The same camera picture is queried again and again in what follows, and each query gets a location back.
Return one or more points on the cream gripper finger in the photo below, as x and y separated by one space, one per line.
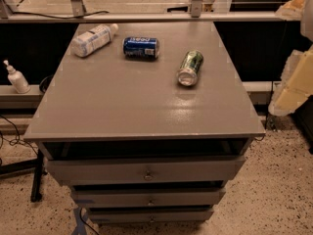
296 84
291 11

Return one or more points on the green soda can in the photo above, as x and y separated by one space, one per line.
188 73

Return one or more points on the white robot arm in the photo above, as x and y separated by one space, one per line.
306 23

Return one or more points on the blue pepsi can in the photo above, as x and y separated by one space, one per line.
141 47

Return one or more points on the top grey drawer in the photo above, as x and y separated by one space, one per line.
152 170

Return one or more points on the grey drawer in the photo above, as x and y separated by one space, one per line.
152 170
160 215
148 198

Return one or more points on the middle grey drawer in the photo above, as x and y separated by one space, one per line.
148 198

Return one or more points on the grey drawer cabinet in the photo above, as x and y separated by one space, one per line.
109 106

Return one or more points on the white plastic bottle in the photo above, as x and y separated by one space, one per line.
93 39

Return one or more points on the bottom grey drawer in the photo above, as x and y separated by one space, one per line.
160 215

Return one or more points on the white pump dispenser bottle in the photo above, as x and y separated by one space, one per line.
17 79

